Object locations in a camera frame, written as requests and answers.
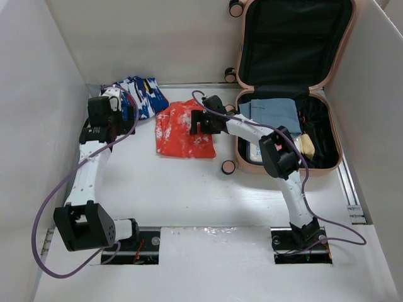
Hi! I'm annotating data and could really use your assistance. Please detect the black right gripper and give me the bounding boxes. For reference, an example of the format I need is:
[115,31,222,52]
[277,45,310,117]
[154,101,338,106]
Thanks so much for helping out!
[189,110,220,135]

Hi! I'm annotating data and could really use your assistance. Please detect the red white patterned garment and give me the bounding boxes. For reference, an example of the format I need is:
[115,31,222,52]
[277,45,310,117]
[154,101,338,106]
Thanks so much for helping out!
[155,99,216,159]

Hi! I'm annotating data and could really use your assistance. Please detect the blue white patterned garment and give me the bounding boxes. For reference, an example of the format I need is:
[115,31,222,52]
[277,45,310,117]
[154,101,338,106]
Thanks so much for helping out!
[99,76,169,120]

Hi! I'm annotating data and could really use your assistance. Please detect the white first aid tin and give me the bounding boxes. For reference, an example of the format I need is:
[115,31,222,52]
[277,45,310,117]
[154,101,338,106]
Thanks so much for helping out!
[246,142,263,165]

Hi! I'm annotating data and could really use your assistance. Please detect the blue denim shorts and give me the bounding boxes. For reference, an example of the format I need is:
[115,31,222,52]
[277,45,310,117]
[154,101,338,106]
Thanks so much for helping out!
[238,98,302,138]

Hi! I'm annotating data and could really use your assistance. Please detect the large cream cosmetic tube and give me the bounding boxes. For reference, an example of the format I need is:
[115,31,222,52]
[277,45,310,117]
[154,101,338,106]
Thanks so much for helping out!
[299,133,315,160]

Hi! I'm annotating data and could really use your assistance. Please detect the pink hard-shell suitcase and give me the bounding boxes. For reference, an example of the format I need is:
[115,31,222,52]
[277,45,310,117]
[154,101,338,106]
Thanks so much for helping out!
[224,1,357,176]

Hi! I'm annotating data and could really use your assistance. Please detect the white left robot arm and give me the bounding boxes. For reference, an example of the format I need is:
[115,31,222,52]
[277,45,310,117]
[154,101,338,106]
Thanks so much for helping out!
[54,96,140,252]

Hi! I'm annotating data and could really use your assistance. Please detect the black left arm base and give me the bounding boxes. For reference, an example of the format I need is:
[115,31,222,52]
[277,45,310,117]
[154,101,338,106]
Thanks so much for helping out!
[101,228,161,266]

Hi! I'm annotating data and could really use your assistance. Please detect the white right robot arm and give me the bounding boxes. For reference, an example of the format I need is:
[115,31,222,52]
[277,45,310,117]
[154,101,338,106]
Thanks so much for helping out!
[190,95,320,248]

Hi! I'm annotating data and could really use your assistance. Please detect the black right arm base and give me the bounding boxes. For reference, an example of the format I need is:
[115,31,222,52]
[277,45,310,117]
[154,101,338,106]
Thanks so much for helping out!
[270,227,332,265]

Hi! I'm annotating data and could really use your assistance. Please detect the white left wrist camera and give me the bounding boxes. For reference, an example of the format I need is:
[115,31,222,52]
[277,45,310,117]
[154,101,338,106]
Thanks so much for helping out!
[103,87,122,111]

